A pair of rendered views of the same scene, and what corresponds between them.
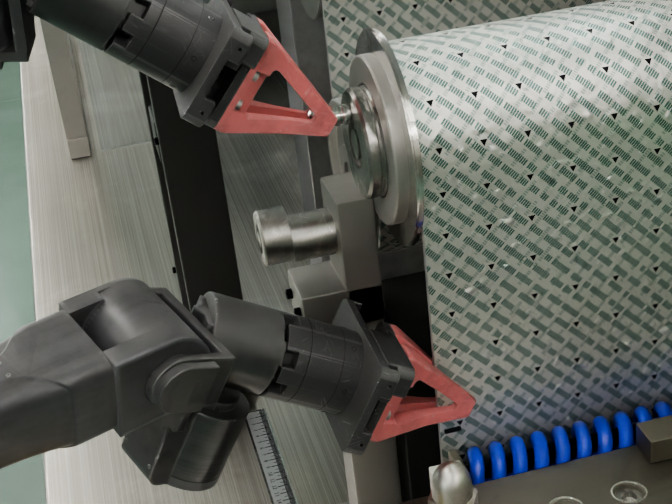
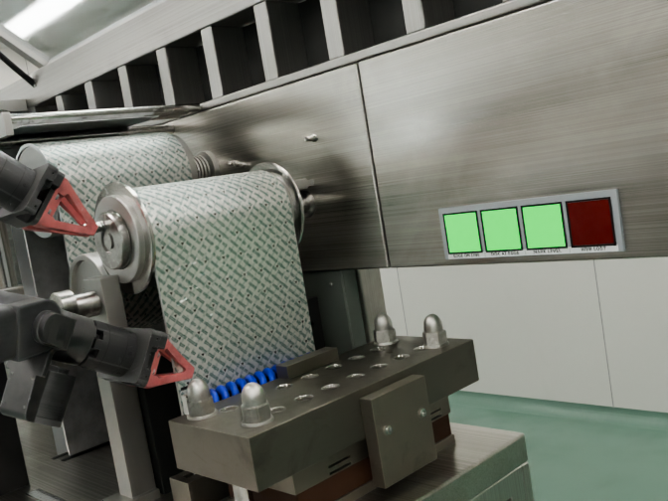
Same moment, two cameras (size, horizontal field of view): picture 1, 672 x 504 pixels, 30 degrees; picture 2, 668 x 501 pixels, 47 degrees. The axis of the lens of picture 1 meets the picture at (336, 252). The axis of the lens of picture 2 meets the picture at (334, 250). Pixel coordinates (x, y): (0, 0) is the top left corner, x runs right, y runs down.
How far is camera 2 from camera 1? 0.45 m
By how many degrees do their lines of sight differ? 38
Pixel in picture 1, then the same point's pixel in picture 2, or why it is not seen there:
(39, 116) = not seen: outside the picture
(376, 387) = (150, 339)
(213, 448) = (61, 394)
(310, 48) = (40, 269)
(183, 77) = (19, 196)
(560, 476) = not seen: hidden behind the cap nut
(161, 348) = (40, 302)
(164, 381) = (44, 319)
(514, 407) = (213, 372)
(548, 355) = (225, 340)
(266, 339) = (84, 323)
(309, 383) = (111, 348)
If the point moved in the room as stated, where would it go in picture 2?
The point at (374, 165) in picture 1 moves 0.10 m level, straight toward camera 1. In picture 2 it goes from (124, 240) to (147, 239)
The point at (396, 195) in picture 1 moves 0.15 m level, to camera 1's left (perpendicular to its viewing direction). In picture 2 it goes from (139, 250) to (12, 275)
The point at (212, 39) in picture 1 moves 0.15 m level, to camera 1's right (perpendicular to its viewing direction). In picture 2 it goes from (33, 176) to (153, 160)
